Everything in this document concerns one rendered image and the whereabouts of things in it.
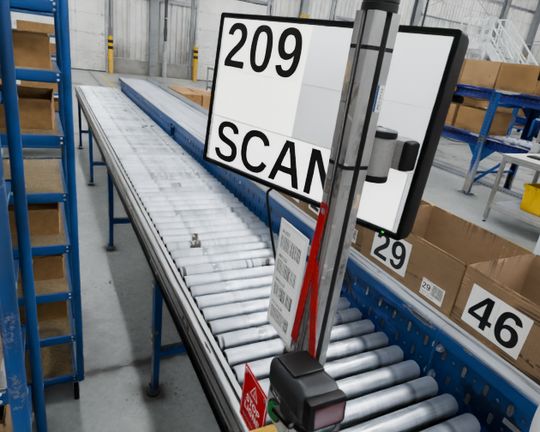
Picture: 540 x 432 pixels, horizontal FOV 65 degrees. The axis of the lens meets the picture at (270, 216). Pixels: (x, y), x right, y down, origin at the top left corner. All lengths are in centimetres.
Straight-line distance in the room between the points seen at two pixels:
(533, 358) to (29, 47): 167
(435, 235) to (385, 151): 108
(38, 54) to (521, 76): 584
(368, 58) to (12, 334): 63
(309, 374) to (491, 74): 639
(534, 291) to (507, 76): 540
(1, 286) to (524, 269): 127
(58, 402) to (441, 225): 171
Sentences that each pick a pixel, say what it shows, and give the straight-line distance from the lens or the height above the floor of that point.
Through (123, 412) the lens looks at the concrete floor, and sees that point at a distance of 206.
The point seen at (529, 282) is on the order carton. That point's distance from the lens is 145.
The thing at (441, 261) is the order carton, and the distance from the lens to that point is 124.
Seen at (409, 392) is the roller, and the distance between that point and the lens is 120.
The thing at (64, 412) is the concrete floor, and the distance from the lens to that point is 210.
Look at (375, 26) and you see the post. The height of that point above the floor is 153.
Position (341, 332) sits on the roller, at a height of 74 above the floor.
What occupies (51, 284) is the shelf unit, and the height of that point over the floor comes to 54.
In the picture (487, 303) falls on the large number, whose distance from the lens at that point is 118.
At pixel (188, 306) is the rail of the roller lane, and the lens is 133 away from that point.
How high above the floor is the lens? 149
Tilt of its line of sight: 21 degrees down
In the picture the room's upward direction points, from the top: 8 degrees clockwise
